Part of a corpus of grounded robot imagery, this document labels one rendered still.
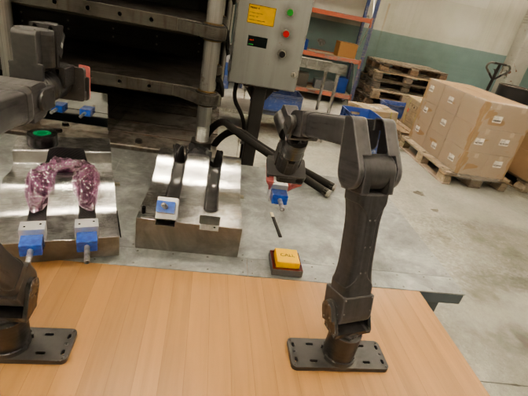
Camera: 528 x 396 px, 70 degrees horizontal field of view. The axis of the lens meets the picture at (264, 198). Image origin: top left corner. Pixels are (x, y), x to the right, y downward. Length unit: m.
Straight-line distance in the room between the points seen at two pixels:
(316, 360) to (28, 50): 0.74
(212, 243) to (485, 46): 7.98
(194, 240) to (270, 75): 0.94
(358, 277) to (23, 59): 0.67
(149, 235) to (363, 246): 0.53
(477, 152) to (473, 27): 4.21
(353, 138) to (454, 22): 7.68
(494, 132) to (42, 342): 4.34
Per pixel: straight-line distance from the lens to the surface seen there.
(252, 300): 0.90
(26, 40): 0.74
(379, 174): 0.66
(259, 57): 1.70
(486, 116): 4.49
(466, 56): 8.50
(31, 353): 0.80
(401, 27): 7.94
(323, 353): 0.82
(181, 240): 0.98
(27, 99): 0.67
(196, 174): 1.17
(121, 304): 0.87
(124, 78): 1.70
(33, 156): 1.29
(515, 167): 5.36
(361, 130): 0.66
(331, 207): 1.38
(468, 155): 4.57
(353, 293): 0.73
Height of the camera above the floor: 1.40
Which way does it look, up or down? 27 degrees down
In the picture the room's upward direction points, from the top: 11 degrees clockwise
